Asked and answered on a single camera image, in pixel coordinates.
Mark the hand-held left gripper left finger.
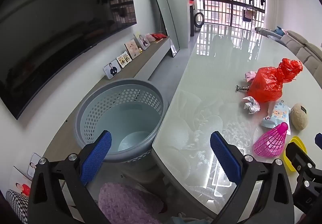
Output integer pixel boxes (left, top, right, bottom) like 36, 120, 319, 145
27, 130, 112, 224

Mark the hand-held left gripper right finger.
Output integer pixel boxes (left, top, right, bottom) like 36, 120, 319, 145
210, 131, 294, 224

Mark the yellow plastic container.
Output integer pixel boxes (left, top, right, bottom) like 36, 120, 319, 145
283, 136, 308, 171

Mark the pink plastic shuttlecock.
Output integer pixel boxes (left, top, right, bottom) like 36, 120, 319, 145
253, 122, 289, 157

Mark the beige plush toy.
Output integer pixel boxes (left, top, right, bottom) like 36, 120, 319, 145
289, 103, 309, 131

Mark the pale blue wipes packet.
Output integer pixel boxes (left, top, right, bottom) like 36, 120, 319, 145
260, 100, 292, 135

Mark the grey perforated plastic basket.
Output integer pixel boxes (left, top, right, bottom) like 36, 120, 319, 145
74, 78, 170, 164

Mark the white tissue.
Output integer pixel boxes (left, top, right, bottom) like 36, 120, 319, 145
243, 96, 261, 114

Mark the red plastic bag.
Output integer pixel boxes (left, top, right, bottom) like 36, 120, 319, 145
247, 58, 303, 102

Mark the purple fluffy cushion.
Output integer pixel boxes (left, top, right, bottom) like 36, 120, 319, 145
98, 182, 164, 224

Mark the photo print with red figure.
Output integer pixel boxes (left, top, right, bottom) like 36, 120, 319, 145
9, 166, 34, 197

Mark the beige sofa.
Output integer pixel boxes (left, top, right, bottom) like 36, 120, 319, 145
280, 30, 322, 78

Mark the houndstooth cloth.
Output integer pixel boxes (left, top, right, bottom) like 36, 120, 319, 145
5, 189, 29, 224

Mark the houndstooth cushion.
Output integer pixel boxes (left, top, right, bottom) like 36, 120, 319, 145
255, 26, 282, 39

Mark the large black television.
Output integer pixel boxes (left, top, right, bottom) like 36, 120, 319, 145
0, 0, 137, 120

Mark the small hanging drying rack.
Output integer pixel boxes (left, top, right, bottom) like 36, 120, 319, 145
243, 7, 257, 22

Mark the dark tall floor appliance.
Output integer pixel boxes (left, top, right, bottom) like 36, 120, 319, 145
188, 0, 197, 37

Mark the tall leaning mirror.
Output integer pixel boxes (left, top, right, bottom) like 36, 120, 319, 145
147, 0, 180, 58

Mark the rounded white photo frame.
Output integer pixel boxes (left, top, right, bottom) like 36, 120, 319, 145
26, 153, 43, 178

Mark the dark portrait photo frame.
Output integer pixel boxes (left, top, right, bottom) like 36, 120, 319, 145
104, 60, 121, 80

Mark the scalloped white photo frame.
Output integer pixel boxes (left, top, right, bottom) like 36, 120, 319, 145
116, 52, 132, 68

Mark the large pale photo frame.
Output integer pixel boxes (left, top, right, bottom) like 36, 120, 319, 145
124, 39, 142, 60

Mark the colourful tilted photo frame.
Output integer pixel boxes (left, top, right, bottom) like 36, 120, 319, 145
134, 33, 151, 50

